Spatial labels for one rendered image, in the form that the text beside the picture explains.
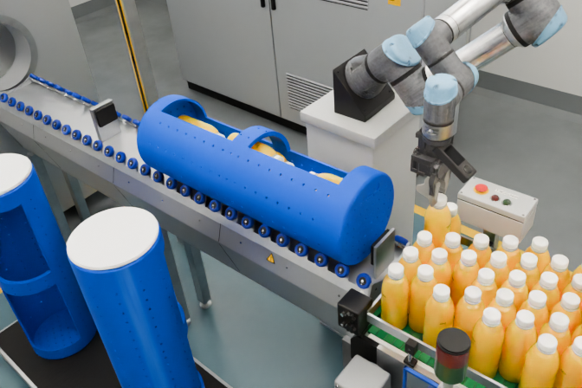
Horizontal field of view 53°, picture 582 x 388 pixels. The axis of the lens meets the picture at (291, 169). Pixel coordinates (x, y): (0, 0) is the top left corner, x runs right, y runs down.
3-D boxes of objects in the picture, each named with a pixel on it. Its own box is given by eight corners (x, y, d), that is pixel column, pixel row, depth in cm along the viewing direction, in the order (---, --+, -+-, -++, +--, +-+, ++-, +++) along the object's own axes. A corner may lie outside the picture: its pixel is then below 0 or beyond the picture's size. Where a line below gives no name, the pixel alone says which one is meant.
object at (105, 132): (118, 130, 252) (108, 98, 243) (124, 132, 249) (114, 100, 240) (99, 140, 246) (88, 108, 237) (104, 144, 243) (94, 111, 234)
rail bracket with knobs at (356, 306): (355, 307, 167) (355, 282, 161) (377, 320, 163) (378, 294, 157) (335, 330, 161) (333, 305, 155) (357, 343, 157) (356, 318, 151)
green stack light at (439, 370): (442, 352, 122) (444, 337, 119) (472, 368, 118) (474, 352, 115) (428, 373, 118) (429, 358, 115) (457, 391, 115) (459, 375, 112)
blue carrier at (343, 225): (199, 151, 232) (193, 84, 217) (391, 236, 184) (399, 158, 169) (141, 180, 213) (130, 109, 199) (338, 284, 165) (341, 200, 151)
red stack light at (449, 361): (444, 337, 119) (446, 324, 117) (475, 352, 115) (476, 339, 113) (429, 358, 115) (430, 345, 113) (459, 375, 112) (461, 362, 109)
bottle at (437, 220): (417, 252, 170) (420, 203, 159) (432, 240, 174) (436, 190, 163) (436, 265, 166) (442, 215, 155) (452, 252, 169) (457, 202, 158)
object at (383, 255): (387, 256, 178) (388, 225, 171) (394, 259, 177) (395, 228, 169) (369, 276, 172) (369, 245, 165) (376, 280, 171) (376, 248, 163)
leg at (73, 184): (91, 224, 348) (58, 135, 311) (97, 228, 345) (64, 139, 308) (82, 229, 344) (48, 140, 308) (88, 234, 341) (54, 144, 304)
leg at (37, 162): (70, 238, 339) (35, 148, 303) (76, 242, 336) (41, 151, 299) (61, 243, 336) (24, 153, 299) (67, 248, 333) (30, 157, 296)
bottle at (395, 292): (397, 307, 165) (399, 259, 154) (412, 324, 160) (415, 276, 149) (376, 317, 163) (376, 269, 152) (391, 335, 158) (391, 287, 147)
